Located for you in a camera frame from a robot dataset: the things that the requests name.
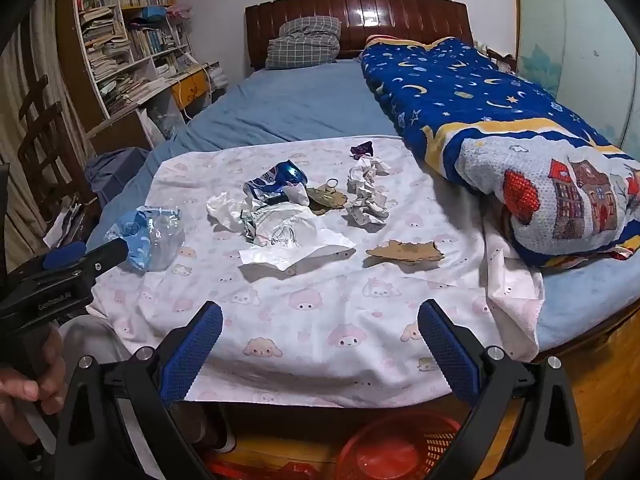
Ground withered leaf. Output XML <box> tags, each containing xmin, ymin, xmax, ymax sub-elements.
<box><xmin>305</xmin><ymin>186</ymin><xmax>348</xmax><ymax>217</ymax></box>

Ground grey checked pillow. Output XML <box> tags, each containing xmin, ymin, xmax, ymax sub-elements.
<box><xmin>264</xmin><ymin>16</ymin><xmax>342</xmax><ymax>71</ymax></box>

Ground white bookshelf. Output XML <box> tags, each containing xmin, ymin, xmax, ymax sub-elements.
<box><xmin>55</xmin><ymin>0</ymin><xmax>221</xmax><ymax>153</ymax></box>

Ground clear plastic bag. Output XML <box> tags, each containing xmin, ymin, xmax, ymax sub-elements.
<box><xmin>140</xmin><ymin>95</ymin><xmax>191</xmax><ymax>141</ymax></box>

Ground dark wooden headboard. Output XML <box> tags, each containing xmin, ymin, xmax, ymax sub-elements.
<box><xmin>244</xmin><ymin>0</ymin><xmax>475</xmax><ymax>72</ymax></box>

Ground blue moon star blanket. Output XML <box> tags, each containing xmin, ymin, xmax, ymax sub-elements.
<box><xmin>360</xmin><ymin>36</ymin><xmax>640</xmax><ymax>268</ymax></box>

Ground person's left hand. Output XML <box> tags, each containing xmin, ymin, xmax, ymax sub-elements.
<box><xmin>0</xmin><ymin>327</ymin><xmax>68</xmax><ymax>416</ymax></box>

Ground crumpled white tissue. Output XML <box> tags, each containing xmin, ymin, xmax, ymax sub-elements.
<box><xmin>347</xmin><ymin>155</ymin><xmax>391</xmax><ymax>196</ymax></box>
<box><xmin>342</xmin><ymin>187</ymin><xmax>398</xmax><ymax>226</ymax></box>

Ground beige curtain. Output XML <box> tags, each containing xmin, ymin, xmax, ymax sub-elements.
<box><xmin>0</xmin><ymin>0</ymin><xmax>76</xmax><ymax>271</ymax></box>

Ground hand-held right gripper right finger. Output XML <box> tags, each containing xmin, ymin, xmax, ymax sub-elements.
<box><xmin>417</xmin><ymin>300</ymin><xmax>586</xmax><ymax>480</ymax></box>

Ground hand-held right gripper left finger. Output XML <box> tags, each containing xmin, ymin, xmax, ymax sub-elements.
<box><xmin>54</xmin><ymin>301</ymin><xmax>224</xmax><ymax>480</ymax></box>

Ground pile of papers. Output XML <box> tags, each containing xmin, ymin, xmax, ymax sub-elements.
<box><xmin>44</xmin><ymin>195</ymin><xmax>103</xmax><ymax>248</ymax></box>

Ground pale wardrobe with leaf print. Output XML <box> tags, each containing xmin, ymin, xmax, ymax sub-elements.
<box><xmin>515</xmin><ymin>0</ymin><xmax>640</xmax><ymax>151</ymax></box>

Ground crushed blue can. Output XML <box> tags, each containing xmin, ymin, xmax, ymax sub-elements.
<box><xmin>243</xmin><ymin>160</ymin><xmax>310</xmax><ymax>206</ymax></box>

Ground dark shoe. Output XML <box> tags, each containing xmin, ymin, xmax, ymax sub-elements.
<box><xmin>192</xmin><ymin>402</ymin><xmax>237</xmax><ymax>456</ymax></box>

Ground white cartoon print cloth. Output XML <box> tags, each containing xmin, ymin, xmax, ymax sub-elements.
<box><xmin>87</xmin><ymin>136</ymin><xmax>546</xmax><ymax>408</ymax></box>

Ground crushed clear plastic bottle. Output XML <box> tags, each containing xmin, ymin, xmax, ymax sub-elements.
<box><xmin>104</xmin><ymin>205</ymin><xmax>186</xmax><ymax>273</ymax></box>

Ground torn brown cardboard piece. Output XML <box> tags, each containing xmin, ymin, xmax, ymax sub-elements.
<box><xmin>365</xmin><ymin>240</ymin><xmax>445</xmax><ymax>267</ymax></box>

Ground crumpled white paper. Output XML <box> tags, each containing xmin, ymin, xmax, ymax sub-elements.
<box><xmin>206</xmin><ymin>191</ymin><xmax>251</xmax><ymax>228</ymax></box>

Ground dark blue clothes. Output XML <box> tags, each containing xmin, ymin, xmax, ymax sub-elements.
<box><xmin>84</xmin><ymin>147</ymin><xmax>151</xmax><ymax>206</ymax></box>

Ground white printed plastic bag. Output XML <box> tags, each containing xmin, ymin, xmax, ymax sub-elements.
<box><xmin>239</xmin><ymin>202</ymin><xmax>357</xmax><ymax>277</ymax></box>

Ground yellow drawer front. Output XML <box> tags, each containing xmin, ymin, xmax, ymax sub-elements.
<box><xmin>170</xmin><ymin>67</ymin><xmax>211</xmax><ymax>111</ymax></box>

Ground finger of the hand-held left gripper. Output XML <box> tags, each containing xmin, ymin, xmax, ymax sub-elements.
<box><xmin>10</xmin><ymin>237</ymin><xmax>132</xmax><ymax>287</ymax></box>
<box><xmin>42</xmin><ymin>241</ymin><xmax>87</xmax><ymax>271</ymax></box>

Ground rows of books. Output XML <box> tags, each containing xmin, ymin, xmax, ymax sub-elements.
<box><xmin>75</xmin><ymin>0</ymin><xmax>193</xmax><ymax>116</ymax></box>

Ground dark wooden chair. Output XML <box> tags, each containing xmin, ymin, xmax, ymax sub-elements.
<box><xmin>17</xmin><ymin>75</ymin><xmax>101</xmax><ymax>221</ymax></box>

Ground red plastic basket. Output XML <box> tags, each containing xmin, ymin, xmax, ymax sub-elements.
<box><xmin>334</xmin><ymin>414</ymin><xmax>463</xmax><ymax>480</ymax></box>

